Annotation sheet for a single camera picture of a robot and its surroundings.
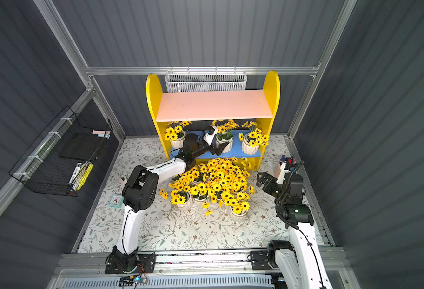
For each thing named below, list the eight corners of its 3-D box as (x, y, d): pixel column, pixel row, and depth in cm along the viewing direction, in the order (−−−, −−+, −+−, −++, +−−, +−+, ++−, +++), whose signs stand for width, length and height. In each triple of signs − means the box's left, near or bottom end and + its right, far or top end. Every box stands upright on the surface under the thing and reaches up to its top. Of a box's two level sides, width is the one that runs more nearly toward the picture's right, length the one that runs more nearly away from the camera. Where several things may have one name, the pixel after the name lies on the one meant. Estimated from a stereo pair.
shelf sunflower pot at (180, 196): (175, 213, 89) (169, 200, 77) (178, 198, 94) (172, 183, 82) (190, 213, 89) (186, 200, 77) (192, 198, 94) (188, 183, 82)
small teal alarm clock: (109, 207, 92) (106, 205, 89) (114, 196, 96) (111, 193, 93) (121, 207, 92) (119, 205, 89) (125, 196, 96) (123, 193, 93)
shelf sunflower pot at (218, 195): (208, 214, 88) (207, 202, 77) (208, 197, 94) (207, 183, 83) (228, 214, 88) (229, 202, 77) (227, 197, 94) (228, 183, 83)
